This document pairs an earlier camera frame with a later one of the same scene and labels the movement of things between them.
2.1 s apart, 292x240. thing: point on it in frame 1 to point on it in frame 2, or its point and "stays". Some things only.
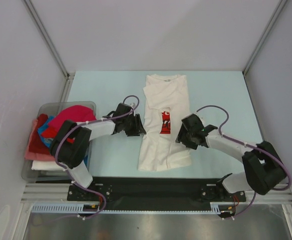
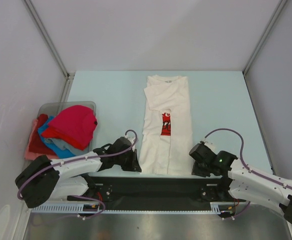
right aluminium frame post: [277, 14] stays
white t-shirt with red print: [167, 105] stays
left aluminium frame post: [68, 76] stays
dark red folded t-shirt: [37, 145] stays
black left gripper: [138, 128] to [133, 165]
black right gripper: [184, 135] to [201, 167]
